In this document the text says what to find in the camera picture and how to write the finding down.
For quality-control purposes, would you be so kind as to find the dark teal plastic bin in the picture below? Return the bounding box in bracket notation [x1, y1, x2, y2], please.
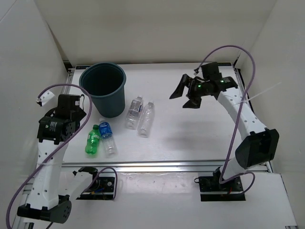
[79, 62, 126, 118]

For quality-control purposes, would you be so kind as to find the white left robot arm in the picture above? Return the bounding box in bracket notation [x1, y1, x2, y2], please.
[17, 94, 100, 224]

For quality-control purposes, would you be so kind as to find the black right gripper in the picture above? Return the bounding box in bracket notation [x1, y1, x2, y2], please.
[169, 74, 209, 109]

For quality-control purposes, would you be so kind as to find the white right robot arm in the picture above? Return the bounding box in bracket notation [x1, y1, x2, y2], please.
[170, 62, 279, 191]

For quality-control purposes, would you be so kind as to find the clear plastic bottle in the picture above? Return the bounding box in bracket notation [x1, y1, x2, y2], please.
[137, 101, 155, 138]

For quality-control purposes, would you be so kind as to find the green plastic soda bottle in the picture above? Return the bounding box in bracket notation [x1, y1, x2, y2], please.
[85, 125, 101, 156]

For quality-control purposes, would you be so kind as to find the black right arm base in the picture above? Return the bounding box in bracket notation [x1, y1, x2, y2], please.
[194, 177, 246, 202]

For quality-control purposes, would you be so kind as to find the blue label clear bottle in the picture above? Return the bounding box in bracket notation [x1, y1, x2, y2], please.
[98, 118, 117, 157]

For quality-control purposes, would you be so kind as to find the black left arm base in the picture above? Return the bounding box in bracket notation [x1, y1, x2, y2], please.
[78, 169, 118, 200]

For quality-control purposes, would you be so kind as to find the aluminium table frame rail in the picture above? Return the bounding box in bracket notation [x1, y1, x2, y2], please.
[62, 161, 272, 173]

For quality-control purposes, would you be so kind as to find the white label clear bottle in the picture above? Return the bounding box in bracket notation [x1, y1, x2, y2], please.
[125, 95, 143, 130]

